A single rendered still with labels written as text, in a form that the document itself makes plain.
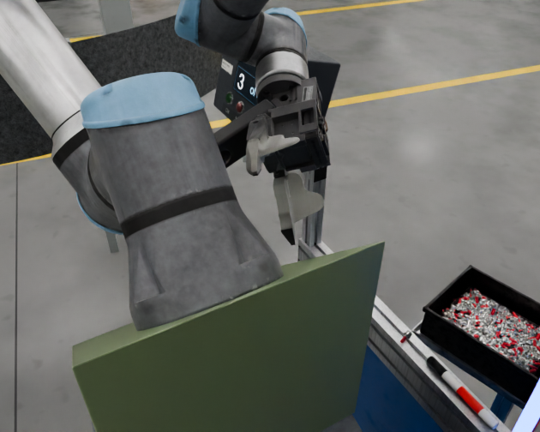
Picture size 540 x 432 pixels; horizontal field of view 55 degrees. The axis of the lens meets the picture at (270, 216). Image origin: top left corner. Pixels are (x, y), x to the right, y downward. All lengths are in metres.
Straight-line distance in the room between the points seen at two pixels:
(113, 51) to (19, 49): 1.48
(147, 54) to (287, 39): 1.49
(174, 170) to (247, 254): 0.10
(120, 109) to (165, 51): 1.79
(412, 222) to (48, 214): 1.82
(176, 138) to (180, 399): 0.23
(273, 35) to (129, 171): 0.36
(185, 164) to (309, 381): 0.26
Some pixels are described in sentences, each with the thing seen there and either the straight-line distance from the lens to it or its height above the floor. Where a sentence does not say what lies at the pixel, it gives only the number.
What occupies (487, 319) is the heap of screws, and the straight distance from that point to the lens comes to 1.06.
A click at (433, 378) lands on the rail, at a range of 0.93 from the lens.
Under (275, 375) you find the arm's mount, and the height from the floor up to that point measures 1.16.
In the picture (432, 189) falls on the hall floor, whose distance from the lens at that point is 2.93.
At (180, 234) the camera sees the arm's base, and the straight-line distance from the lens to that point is 0.46.
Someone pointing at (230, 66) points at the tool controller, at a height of 1.17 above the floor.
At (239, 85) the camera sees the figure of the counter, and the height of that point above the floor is 1.15.
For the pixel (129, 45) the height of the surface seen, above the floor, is 0.89.
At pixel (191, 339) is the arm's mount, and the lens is 0.43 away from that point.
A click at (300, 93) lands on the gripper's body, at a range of 0.70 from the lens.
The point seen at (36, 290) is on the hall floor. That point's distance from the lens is 2.43.
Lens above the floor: 1.59
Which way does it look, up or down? 38 degrees down
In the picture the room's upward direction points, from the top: straight up
